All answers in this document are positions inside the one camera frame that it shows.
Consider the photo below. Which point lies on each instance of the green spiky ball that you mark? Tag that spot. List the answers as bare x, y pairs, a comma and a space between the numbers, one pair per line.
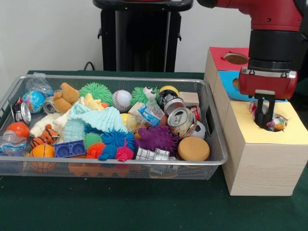
95, 90

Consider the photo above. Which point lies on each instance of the wooden box with three holes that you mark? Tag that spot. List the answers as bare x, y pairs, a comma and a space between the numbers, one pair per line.
262, 173

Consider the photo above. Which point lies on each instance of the small basketball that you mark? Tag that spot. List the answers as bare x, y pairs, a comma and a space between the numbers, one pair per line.
43, 151

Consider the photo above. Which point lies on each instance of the shallow mesh bin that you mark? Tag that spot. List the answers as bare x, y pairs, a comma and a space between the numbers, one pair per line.
204, 168

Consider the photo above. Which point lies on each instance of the small globe ball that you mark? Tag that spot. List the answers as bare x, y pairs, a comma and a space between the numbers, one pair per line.
33, 102

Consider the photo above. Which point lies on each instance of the white baseball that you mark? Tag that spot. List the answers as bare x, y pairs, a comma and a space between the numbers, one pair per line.
122, 99

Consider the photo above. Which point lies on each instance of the purple spiky ball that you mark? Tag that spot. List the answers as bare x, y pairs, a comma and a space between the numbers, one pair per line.
156, 138

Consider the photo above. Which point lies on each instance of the blue spiky ball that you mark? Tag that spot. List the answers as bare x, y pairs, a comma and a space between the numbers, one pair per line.
118, 139

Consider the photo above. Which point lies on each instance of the orange round sponge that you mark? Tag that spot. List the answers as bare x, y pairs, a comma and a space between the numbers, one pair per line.
193, 148

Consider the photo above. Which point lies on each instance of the dark green side tablecloth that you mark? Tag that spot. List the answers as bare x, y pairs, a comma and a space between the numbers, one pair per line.
302, 89

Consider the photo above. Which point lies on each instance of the brown teddy bear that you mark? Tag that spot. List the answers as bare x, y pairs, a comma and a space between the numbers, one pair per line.
65, 97

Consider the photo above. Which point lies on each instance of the tiger plush toy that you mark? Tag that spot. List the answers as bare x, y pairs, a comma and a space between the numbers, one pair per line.
47, 137

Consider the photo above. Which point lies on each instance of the crushed drink can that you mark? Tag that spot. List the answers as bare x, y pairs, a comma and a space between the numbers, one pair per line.
180, 120

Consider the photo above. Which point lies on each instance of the small patterned cloth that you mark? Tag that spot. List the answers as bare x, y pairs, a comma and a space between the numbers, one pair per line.
278, 122

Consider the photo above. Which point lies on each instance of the light blue knitted cloth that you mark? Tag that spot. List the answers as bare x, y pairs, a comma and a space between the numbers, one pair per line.
101, 118

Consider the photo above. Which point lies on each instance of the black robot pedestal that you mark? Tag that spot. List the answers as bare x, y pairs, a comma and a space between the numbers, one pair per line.
144, 36

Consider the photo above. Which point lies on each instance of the orange ball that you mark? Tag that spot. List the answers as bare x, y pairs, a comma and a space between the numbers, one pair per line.
19, 130

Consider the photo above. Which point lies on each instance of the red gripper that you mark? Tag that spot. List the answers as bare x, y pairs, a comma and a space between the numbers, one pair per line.
264, 85

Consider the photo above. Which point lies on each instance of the green spiky toy with eyes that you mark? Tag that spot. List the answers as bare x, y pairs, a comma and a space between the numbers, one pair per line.
140, 95

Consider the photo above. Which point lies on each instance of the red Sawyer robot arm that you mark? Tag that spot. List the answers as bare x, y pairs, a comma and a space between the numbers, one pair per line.
272, 36

